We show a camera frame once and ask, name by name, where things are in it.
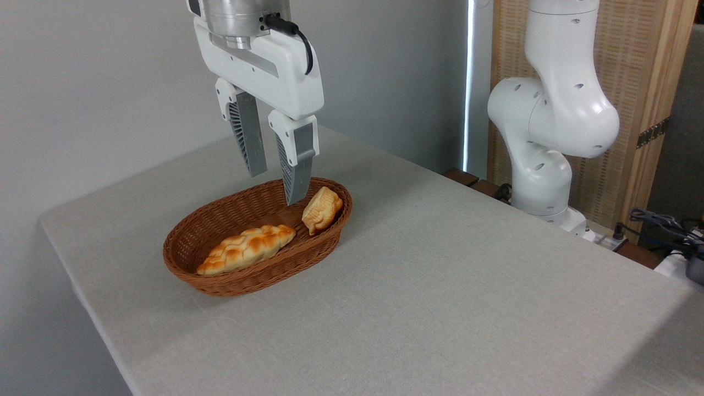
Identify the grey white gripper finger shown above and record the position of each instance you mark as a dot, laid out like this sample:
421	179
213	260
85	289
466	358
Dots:
300	165
250	137

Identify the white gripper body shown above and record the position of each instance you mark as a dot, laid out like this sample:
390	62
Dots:
275	77

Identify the round orange bread roll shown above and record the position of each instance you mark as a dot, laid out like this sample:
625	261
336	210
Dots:
322	212

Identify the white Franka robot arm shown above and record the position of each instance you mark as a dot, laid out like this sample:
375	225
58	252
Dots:
555	110

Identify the brown wicker oval basket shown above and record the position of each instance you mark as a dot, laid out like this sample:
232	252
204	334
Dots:
231	214

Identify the braided golden bread loaf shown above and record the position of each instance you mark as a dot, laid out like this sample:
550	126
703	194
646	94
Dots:
247	247

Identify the silver metal wrist flange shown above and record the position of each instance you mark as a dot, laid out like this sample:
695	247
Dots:
239	19

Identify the light grey tablecloth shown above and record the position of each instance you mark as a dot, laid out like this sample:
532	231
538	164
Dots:
440	302

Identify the white power strip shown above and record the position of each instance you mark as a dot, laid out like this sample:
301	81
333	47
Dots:
605	241

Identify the wooden woven folding screen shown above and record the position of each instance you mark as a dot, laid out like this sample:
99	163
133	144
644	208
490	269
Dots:
638	66

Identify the dark metal screen hinge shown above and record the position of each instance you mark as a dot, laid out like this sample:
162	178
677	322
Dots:
653	133

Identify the grey box with white cloth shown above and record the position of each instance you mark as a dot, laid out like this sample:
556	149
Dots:
694	269

